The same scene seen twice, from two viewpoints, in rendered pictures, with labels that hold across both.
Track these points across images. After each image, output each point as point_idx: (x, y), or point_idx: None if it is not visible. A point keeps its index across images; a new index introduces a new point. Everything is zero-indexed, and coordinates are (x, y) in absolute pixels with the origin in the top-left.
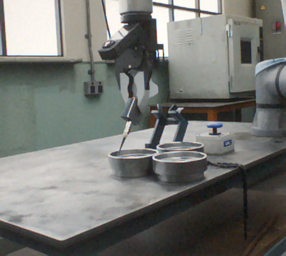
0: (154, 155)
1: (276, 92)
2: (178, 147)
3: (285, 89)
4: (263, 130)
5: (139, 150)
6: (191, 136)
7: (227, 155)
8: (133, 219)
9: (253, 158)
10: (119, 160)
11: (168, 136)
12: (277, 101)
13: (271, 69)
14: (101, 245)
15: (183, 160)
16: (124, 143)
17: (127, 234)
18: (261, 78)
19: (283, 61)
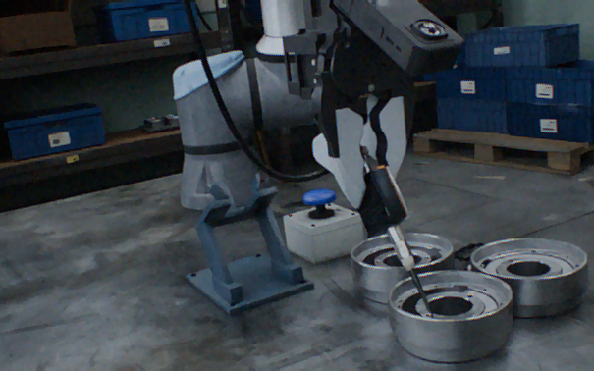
0: (502, 275)
1: (251, 117)
2: (364, 259)
3: (274, 108)
4: (240, 193)
5: (398, 290)
6: (122, 252)
7: None
8: None
9: (422, 233)
10: (500, 315)
11: (64, 272)
12: (245, 134)
13: (232, 76)
14: None
15: (510, 264)
16: (59, 326)
17: None
18: (213, 95)
19: (243, 58)
